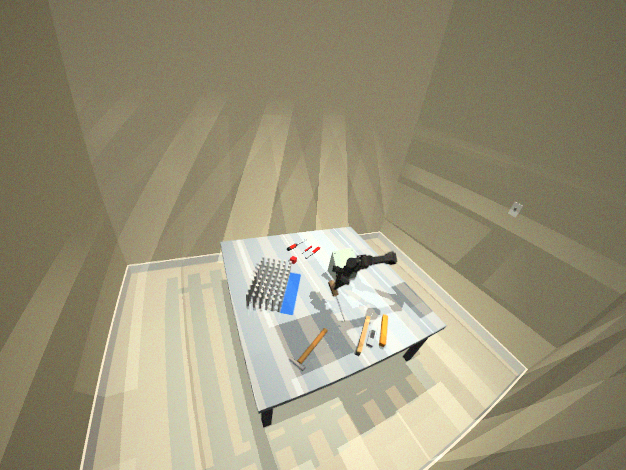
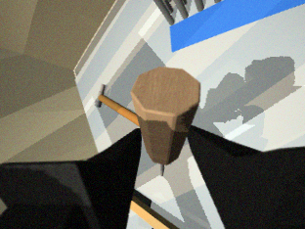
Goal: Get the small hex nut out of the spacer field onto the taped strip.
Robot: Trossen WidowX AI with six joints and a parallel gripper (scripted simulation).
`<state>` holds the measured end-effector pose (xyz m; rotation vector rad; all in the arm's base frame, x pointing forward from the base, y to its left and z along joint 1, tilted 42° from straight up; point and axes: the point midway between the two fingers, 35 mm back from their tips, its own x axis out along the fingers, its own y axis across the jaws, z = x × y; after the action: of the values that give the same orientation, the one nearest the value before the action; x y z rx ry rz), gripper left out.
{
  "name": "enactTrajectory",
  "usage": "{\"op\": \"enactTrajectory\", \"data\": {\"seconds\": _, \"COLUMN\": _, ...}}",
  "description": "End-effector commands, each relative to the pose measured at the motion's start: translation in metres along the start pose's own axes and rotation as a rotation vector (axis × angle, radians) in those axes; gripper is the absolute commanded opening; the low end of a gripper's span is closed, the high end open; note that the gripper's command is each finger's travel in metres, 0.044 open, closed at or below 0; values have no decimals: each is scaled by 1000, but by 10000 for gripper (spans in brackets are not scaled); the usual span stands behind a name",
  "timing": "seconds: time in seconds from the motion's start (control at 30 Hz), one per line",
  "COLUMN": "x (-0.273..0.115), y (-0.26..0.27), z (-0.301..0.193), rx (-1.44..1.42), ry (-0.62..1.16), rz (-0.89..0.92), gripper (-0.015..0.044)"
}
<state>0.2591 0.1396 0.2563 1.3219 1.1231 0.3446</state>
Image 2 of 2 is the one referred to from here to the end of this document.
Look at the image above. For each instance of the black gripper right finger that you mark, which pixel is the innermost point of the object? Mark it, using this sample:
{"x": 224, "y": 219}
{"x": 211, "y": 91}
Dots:
{"x": 246, "y": 185}

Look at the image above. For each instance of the hammer with orange handle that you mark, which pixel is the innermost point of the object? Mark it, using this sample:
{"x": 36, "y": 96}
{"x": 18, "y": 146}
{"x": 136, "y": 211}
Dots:
{"x": 115, "y": 106}

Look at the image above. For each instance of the blue taped strip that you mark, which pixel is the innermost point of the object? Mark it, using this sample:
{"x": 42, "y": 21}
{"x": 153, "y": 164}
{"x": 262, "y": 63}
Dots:
{"x": 224, "y": 16}

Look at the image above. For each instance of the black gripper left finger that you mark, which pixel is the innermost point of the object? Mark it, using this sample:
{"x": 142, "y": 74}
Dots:
{"x": 102, "y": 185}

